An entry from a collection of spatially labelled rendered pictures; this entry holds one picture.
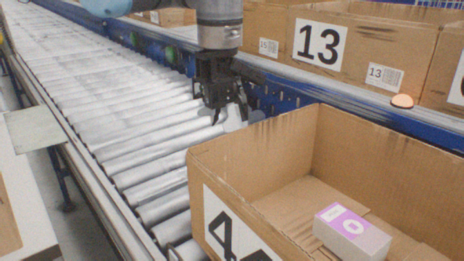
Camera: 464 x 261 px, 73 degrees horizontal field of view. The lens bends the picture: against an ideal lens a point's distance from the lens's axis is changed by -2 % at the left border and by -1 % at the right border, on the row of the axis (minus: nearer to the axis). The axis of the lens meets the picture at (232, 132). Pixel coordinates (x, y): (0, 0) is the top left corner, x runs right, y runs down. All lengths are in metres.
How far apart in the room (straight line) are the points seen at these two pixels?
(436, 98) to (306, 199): 0.34
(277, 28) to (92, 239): 1.27
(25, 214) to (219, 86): 0.43
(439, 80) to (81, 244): 1.53
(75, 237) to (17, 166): 0.94
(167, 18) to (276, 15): 0.74
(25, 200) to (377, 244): 0.63
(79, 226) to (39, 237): 1.17
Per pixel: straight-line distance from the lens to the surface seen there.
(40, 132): 1.00
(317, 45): 0.88
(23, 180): 0.80
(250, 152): 0.54
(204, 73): 0.65
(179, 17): 1.63
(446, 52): 0.74
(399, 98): 0.74
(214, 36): 0.61
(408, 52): 0.77
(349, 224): 0.53
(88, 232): 1.75
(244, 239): 0.39
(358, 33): 0.81
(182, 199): 0.64
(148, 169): 0.73
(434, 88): 0.76
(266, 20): 1.00
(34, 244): 0.63
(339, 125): 0.61
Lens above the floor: 1.15
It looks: 28 degrees down
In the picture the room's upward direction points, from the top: straight up
